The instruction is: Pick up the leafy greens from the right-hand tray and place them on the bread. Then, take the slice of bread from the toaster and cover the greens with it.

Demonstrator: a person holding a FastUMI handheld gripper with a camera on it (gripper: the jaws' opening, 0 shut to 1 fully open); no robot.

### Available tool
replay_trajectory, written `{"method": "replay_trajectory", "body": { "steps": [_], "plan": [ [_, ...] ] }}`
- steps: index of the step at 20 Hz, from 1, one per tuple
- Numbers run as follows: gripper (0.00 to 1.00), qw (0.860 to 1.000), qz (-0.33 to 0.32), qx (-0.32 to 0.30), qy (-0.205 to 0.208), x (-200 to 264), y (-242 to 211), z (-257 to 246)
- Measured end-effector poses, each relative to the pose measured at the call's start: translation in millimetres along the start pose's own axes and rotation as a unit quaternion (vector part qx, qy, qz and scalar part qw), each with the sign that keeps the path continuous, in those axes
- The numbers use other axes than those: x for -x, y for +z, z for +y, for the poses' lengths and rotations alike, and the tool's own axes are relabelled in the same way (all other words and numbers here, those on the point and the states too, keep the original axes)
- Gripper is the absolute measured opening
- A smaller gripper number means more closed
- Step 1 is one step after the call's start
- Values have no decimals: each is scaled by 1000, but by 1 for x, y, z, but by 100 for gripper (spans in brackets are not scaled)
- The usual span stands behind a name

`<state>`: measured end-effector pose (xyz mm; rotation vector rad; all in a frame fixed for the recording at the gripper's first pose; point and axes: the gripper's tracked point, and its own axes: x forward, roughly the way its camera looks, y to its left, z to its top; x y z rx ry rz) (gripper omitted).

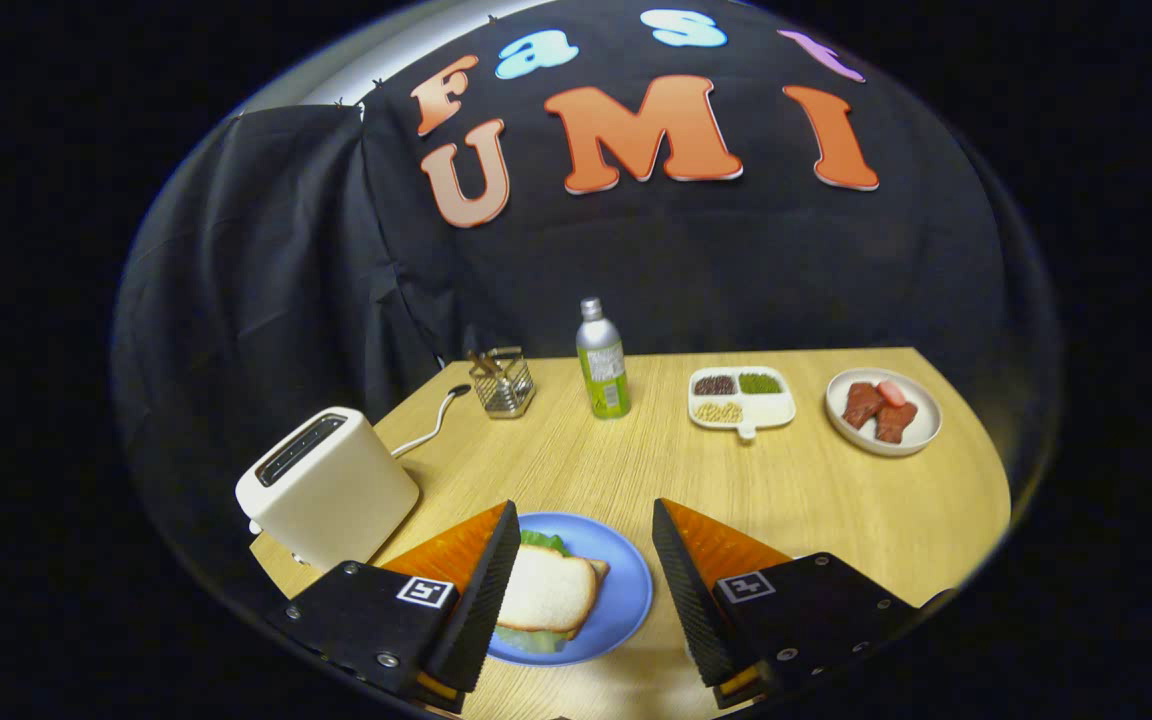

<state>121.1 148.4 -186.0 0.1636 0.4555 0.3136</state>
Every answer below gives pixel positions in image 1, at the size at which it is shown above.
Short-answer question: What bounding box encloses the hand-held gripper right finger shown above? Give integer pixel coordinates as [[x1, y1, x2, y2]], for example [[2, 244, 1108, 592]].
[[651, 497, 957, 711]]

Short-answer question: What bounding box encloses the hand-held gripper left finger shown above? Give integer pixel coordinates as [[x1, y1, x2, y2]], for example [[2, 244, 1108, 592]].
[[266, 499, 523, 713]]

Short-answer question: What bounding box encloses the toasted bread slice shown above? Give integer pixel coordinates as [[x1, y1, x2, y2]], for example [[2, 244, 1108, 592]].
[[498, 545, 600, 634]]

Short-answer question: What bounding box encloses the green lettuce leaf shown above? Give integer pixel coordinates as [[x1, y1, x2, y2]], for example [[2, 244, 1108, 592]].
[[496, 529, 572, 656]]

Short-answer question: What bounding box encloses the blue round plate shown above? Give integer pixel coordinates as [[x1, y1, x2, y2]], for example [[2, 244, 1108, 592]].
[[486, 512, 655, 668]]

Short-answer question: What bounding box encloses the white toaster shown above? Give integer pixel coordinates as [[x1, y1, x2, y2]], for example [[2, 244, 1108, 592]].
[[235, 406, 421, 573]]

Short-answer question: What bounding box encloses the white divided dish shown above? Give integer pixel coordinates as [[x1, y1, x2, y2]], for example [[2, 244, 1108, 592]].
[[688, 365, 797, 442]]

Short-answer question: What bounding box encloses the silver bottle green label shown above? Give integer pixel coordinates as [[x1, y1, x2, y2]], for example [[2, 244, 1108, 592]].
[[576, 297, 632, 420]]

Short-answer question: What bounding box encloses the brown meat slice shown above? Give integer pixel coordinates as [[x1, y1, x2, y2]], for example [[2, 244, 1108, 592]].
[[842, 381, 885, 430], [874, 400, 919, 445]]

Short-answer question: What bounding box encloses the white oval plate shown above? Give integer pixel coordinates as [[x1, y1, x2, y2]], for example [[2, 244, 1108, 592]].
[[825, 367, 943, 458]]

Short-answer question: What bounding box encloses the black backdrop cloth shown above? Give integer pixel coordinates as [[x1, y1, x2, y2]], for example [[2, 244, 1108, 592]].
[[111, 0, 1047, 601]]

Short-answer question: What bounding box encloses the white toaster cable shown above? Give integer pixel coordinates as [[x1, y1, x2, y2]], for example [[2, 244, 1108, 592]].
[[391, 385, 472, 460]]

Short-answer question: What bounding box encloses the metal wire basket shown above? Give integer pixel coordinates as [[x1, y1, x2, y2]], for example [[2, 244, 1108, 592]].
[[468, 346, 537, 419]]

